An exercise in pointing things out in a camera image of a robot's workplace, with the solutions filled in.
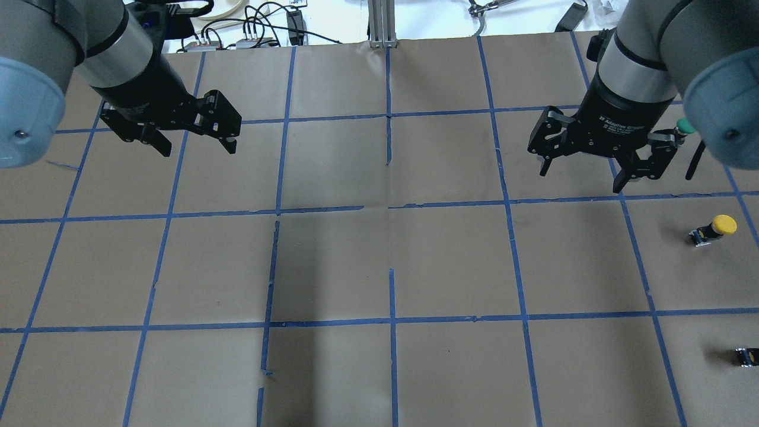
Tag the black power adapter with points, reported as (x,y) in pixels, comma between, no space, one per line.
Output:
(573,16)

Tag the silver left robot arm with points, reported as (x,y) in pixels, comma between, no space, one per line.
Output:
(116,48)

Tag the aluminium frame post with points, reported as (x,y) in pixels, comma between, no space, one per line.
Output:
(382,24)

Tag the green push button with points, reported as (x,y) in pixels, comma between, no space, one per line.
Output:
(684,128)

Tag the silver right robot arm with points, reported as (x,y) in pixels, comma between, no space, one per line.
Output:
(668,69)

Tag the yellow push button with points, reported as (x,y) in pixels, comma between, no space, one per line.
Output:
(720,226)

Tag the small black switch block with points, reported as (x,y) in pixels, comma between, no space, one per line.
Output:
(746,356)

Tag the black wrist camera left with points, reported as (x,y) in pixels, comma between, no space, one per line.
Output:
(168,20)

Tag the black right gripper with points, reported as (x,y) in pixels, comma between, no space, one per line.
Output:
(616,112)

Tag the circuit board with wires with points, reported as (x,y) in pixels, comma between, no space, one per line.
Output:
(200,44)

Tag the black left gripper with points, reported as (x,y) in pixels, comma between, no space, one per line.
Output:
(147,95)

